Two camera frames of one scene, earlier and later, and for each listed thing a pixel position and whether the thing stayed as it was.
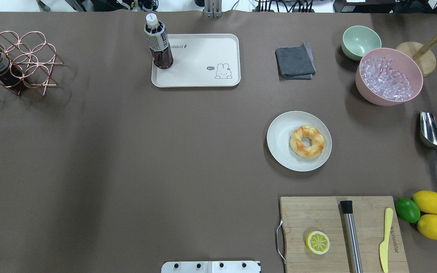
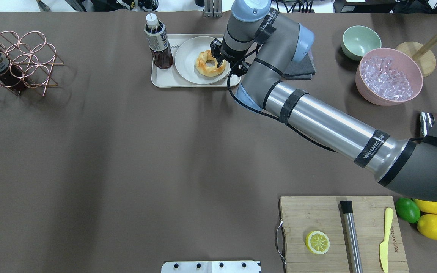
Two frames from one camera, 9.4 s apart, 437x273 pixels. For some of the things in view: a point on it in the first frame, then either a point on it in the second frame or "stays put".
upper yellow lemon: [431, 202] stays put
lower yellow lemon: [434, 226] stays put
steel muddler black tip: [351, 237] stays put
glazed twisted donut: [295, 143] -> [204, 69]
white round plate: [278, 144] -> [186, 56]
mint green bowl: [357, 40] stays put
